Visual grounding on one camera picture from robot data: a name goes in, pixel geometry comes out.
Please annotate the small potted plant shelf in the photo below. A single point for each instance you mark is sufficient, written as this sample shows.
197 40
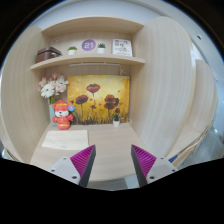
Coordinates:
72 50
101 48

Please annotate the purple round number sign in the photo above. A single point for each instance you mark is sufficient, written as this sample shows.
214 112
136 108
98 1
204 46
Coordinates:
88 45

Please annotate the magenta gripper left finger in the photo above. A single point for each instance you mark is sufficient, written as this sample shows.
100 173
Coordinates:
76 169

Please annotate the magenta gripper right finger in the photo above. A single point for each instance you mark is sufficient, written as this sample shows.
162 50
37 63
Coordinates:
148 167

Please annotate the small potted plant left shelf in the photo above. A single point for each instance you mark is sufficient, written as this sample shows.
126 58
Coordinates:
72 50

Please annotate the brown box on shelf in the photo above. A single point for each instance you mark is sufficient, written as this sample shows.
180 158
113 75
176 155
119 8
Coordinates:
47 53

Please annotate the poppy flower painting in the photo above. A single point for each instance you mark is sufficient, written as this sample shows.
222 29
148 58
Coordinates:
98 98

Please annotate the small potted plant on desk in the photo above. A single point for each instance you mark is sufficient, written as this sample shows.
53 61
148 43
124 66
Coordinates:
116 120

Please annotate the small potted plant right shelf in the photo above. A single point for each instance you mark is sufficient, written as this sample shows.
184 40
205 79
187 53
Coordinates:
101 48

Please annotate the red plush bear toy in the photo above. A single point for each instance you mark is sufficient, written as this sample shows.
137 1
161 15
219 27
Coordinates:
63 114

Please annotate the white calendar card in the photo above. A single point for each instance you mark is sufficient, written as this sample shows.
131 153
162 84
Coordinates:
122 47

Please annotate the pink white flower bouquet vase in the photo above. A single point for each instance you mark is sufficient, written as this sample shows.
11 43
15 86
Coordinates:
50 88

